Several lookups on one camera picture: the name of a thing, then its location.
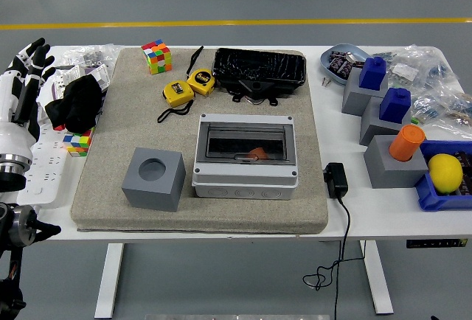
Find clear bags of components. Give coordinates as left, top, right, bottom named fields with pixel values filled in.
left=372, top=44, right=472, bottom=131

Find dark brown packets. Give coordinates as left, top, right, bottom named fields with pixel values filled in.
left=455, top=150, right=472, bottom=198

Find blue block battery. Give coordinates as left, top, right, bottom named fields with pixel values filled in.
left=359, top=56, right=387, bottom=90
left=379, top=88, right=412, bottom=122

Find black triangular bracket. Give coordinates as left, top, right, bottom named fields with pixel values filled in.
left=231, top=79, right=280, bottom=108

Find grey electrical junction box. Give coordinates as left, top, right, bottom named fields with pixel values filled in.
left=191, top=113, right=299, bottom=200

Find orange cylinder battery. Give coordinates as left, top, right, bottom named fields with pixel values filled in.
left=389, top=125, right=426, bottom=163
left=247, top=146, right=268, bottom=161

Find white power strip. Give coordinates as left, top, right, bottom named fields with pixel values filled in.
left=17, top=124, right=71, bottom=209

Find grey block holder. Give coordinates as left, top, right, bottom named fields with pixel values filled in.
left=364, top=134, right=429, bottom=189
left=359, top=95, right=412, bottom=147
left=341, top=67, right=389, bottom=116

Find black cloth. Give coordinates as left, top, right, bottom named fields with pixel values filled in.
left=44, top=75, right=104, bottom=133

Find yellow tape measure black label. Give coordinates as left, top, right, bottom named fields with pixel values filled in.
left=157, top=80, right=195, bottom=124

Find light blue dish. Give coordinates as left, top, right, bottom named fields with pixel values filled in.
left=319, top=43, right=372, bottom=86

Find white small cartons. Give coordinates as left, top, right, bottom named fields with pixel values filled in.
left=53, top=63, right=111, bottom=100

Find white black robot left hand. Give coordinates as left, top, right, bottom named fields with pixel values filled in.
left=0, top=37, right=57, bottom=161

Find black table control panel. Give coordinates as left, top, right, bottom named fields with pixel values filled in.
left=406, top=238, right=468, bottom=249

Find dark snack packets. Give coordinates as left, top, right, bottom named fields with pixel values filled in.
left=327, top=50, right=364, bottom=77

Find blue plastic bin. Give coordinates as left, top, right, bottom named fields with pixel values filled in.
left=414, top=139, right=472, bottom=212

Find clear bags of small parts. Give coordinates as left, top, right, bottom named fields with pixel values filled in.
left=47, top=43, right=121, bottom=100

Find yellow tape measure 5m label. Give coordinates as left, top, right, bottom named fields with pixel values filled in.
left=185, top=45, right=217, bottom=96

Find yellow lemon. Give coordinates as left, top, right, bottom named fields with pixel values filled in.
left=428, top=153, right=464, bottom=194

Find black power adapter with cord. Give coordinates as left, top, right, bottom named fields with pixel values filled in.
left=302, top=162, right=367, bottom=320

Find transparent hinged box lid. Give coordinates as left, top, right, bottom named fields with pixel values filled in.
left=198, top=122, right=294, bottom=164

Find colourful puzzle cube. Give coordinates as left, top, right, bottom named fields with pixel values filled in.
left=62, top=128, right=93, bottom=158
left=141, top=39, right=173, bottom=75

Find white table leg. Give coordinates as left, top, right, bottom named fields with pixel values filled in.
left=359, top=240, right=395, bottom=316
left=94, top=243, right=125, bottom=319

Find grey block with round hole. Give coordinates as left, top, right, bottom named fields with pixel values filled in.
left=121, top=146, right=185, bottom=213

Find black plastic tray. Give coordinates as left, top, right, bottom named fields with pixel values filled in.
left=212, top=47, right=308, bottom=93

